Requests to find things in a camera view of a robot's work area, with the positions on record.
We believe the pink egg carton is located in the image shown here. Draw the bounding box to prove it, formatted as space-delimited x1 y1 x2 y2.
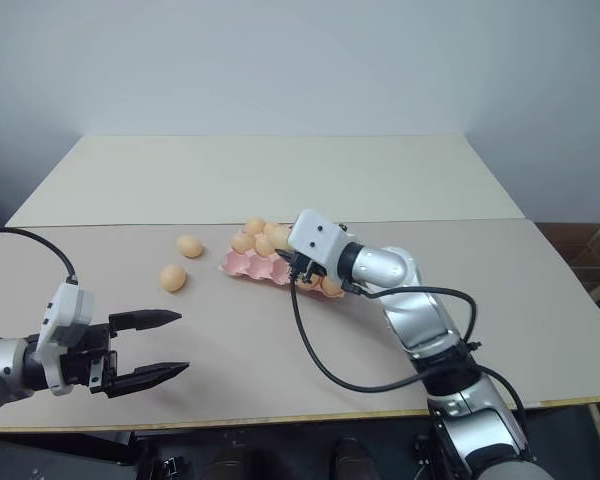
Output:
221 247 350 302

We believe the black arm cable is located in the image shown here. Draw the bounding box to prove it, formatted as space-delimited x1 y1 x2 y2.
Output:
340 280 529 451
0 226 78 287

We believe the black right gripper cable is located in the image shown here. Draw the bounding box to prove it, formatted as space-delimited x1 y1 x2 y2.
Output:
288 277 434 392

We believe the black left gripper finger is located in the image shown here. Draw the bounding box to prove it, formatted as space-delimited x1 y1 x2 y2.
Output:
108 309 184 335
104 360 191 400

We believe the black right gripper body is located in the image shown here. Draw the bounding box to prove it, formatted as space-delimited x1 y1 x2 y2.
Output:
285 252 327 286

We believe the brown cardboard box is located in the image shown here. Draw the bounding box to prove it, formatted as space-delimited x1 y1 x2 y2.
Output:
534 221 600 302

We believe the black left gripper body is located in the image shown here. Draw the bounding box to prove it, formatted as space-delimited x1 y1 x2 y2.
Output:
59 321 119 397

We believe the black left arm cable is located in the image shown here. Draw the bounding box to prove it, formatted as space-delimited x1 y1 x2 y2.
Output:
0 226 78 287

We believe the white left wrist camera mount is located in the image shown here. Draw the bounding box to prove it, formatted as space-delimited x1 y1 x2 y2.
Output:
35 282 96 397

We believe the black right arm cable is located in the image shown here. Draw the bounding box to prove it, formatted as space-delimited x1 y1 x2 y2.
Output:
340 280 529 451

